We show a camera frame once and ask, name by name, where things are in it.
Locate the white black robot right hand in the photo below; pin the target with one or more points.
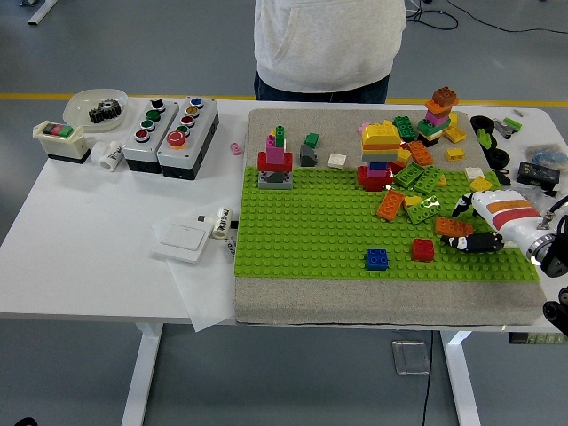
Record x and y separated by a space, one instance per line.
506 213

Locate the orange long brick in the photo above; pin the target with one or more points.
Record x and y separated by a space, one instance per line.
390 205
452 226
420 154

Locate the red square brick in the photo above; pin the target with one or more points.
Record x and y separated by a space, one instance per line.
423 250

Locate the blue square brick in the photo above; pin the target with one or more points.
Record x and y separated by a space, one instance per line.
378 259

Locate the green studded baseplate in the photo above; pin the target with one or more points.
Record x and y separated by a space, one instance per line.
302 231

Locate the black toy tyre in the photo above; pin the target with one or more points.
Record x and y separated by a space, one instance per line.
491 156
474 122

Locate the green toy plant piece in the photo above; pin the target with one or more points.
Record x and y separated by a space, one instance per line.
486 139

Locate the grey toy piece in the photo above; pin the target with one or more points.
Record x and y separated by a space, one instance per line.
502 128

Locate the small black part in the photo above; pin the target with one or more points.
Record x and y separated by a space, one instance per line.
503 176

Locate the yellow square brick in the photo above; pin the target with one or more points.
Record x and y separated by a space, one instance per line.
404 157
481 184

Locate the clear plastic bags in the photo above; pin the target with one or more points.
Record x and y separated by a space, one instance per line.
546 193

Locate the black digital meter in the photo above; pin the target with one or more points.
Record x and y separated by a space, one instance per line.
537 174

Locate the white square tile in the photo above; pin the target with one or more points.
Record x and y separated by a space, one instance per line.
474 173
337 160

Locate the plastic bag with blue parts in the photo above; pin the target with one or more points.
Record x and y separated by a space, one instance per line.
546 155

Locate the small yellow brick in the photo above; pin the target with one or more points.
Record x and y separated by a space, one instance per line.
455 155
442 181
412 202

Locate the lime green long brick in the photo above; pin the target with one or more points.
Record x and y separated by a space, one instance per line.
423 212
429 179

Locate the small lime green brick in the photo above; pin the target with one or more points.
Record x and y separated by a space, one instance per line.
513 124

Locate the yellow flat brick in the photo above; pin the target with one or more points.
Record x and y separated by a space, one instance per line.
456 134

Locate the brick tower with brown top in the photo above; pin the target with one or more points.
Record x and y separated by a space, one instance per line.
439 115

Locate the table height control panel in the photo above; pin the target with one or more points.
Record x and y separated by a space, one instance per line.
530 338

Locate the dark green long brick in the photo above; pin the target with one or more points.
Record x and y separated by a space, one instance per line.
404 128

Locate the brick tower with yellow top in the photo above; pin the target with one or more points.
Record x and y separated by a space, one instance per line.
377 146

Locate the metal floor socket plate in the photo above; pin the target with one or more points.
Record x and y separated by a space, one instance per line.
410 357

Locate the white table leg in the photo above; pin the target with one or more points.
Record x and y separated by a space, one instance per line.
142 377
461 381

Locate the grey slope brick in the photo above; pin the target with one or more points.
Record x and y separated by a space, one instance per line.
308 156

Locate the grey-brown mat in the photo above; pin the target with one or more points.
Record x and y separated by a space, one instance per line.
310 302

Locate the brick tower with magenta middle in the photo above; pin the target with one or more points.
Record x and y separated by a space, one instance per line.
275 160

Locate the person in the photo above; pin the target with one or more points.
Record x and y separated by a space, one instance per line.
330 44

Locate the small pink brick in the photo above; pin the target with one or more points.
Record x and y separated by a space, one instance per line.
236 149

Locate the white printed label strip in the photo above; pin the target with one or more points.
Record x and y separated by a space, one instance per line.
228 249

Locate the small white pipe fitting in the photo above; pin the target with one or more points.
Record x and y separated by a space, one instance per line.
221 223

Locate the translucent paper sheet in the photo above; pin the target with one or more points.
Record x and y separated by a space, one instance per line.
199 293

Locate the grey emergency-stop control box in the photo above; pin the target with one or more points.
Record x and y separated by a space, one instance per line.
186 155

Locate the grey four-button control box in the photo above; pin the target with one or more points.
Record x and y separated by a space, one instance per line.
142 153

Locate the white pipe tee fitting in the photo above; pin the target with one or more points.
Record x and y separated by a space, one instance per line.
106 156

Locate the black metal gear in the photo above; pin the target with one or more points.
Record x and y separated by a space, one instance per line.
105 112

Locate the white plastic bowl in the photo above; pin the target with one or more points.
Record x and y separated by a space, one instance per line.
80 108

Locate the white wall switch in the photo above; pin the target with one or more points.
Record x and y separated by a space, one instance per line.
179 239

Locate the beige red-green switch box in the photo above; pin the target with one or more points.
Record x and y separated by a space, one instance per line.
62 144

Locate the grey metal frame foot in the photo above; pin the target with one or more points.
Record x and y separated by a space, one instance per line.
42 12

